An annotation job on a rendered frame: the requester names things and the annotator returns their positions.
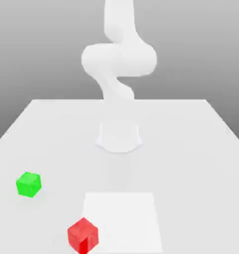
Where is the small green cube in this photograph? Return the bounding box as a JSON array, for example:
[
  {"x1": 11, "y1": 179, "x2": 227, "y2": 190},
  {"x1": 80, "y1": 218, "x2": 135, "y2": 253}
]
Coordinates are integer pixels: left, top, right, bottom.
[{"x1": 15, "y1": 171, "x2": 42, "y2": 198}]

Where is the small red cube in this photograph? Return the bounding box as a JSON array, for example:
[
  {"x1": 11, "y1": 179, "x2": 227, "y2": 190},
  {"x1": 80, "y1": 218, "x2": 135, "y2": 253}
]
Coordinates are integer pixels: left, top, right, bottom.
[{"x1": 67, "y1": 217, "x2": 99, "y2": 254}]

